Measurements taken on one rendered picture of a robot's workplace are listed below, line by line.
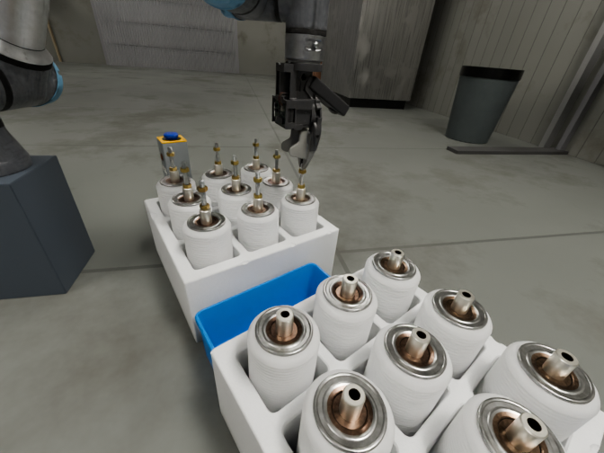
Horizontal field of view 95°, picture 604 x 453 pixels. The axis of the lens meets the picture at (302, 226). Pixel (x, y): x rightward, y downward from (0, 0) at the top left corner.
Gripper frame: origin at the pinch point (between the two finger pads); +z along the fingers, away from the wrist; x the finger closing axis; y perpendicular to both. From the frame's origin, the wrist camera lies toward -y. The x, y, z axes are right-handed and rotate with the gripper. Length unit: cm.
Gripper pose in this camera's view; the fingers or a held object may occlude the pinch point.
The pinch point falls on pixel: (305, 162)
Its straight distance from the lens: 66.3
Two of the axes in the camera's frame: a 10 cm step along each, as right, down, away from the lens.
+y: -8.8, 1.9, -4.3
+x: 4.6, 5.0, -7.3
